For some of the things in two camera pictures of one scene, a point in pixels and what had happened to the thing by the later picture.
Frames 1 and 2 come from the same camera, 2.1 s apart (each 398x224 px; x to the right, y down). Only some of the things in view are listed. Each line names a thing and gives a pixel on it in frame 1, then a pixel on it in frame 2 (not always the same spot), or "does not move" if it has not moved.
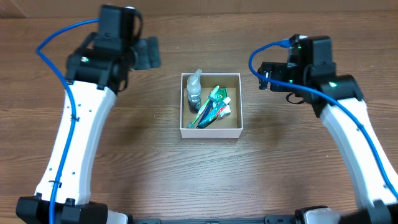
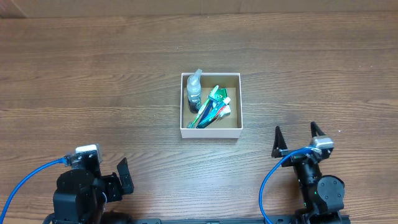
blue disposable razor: x=212 y=100 does not move
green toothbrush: x=191 y=124 does not move
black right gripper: x=265 y=75 to x=298 y=158
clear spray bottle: x=194 y=91 does not move
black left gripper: x=148 y=53 to x=116 y=182
